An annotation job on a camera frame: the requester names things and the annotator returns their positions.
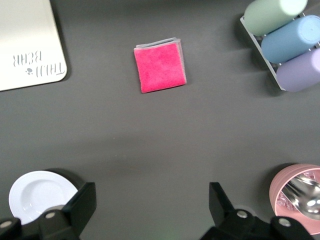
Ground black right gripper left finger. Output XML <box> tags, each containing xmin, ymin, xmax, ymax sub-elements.
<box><xmin>0</xmin><ymin>181</ymin><xmax>97</xmax><ymax>240</ymax></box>

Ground pink folded cloth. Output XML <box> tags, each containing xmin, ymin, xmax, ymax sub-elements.
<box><xmin>133</xmin><ymin>37</ymin><xmax>188</xmax><ymax>95</ymax></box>

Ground cream tray with bear print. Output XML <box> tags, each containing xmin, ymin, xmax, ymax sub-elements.
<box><xmin>0</xmin><ymin>0</ymin><xmax>68</xmax><ymax>92</ymax></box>

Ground metal scoop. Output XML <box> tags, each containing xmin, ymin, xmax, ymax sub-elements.
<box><xmin>284</xmin><ymin>174</ymin><xmax>320</xmax><ymax>221</ymax></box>

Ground white round plate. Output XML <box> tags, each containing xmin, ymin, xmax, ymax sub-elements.
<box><xmin>8</xmin><ymin>170</ymin><xmax>79</xmax><ymax>225</ymax></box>

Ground white wire cup rack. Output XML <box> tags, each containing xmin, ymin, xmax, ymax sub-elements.
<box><xmin>239</xmin><ymin>14</ymin><xmax>320</xmax><ymax>91</ymax></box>

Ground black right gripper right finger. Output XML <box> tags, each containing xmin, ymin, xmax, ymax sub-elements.
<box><xmin>199</xmin><ymin>181</ymin><xmax>315</xmax><ymax>240</ymax></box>

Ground pale green cup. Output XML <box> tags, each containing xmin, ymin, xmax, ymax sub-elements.
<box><xmin>243</xmin><ymin>0</ymin><xmax>309</xmax><ymax>37</ymax></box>

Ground pale purple cup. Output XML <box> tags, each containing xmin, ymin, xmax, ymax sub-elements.
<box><xmin>276</xmin><ymin>47</ymin><xmax>320</xmax><ymax>93</ymax></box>

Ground pink ribbed bowl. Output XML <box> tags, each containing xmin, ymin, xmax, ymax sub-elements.
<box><xmin>269</xmin><ymin>163</ymin><xmax>320</xmax><ymax>236</ymax></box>

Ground pale blue cup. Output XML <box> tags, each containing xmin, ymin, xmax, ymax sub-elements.
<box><xmin>260</xmin><ymin>14</ymin><xmax>320</xmax><ymax>64</ymax></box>

